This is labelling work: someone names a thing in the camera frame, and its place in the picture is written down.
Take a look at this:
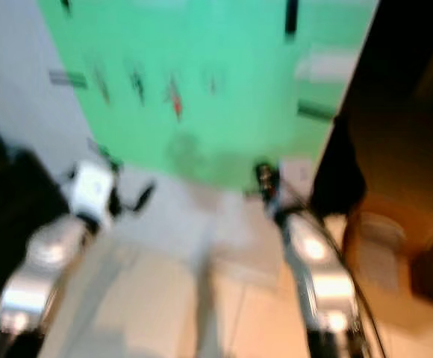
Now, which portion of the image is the dark green label strip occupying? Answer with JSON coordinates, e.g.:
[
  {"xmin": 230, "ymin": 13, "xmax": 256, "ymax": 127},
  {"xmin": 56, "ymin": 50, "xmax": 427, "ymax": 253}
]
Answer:
[{"xmin": 296, "ymin": 101, "xmax": 337, "ymax": 122}]

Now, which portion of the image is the beige rounded object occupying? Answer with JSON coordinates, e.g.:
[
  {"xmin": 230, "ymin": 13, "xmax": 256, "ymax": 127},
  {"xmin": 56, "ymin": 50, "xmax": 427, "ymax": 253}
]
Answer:
[{"xmin": 346, "ymin": 212, "xmax": 408, "ymax": 293}]

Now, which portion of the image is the black cabinet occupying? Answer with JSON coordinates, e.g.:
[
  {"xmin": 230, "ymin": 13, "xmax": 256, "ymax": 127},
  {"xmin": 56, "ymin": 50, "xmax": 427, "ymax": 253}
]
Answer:
[{"xmin": 0, "ymin": 112, "xmax": 77, "ymax": 338}]

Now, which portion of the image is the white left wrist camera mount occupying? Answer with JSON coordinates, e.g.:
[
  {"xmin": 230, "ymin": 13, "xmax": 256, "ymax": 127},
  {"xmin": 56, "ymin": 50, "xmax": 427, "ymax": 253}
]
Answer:
[{"xmin": 70, "ymin": 160, "xmax": 121, "ymax": 222}]

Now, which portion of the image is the green wall board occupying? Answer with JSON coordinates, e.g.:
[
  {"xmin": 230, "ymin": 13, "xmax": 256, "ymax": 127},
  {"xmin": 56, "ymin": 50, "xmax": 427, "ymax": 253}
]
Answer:
[{"xmin": 37, "ymin": 0, "xmax": 380, "ymax": 196}]

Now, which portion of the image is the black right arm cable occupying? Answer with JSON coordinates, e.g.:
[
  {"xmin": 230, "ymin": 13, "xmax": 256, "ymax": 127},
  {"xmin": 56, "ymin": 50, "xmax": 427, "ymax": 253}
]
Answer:
[{"xmin": 327, "ymin": 222, "xmax": 390, "ymax": 358}]

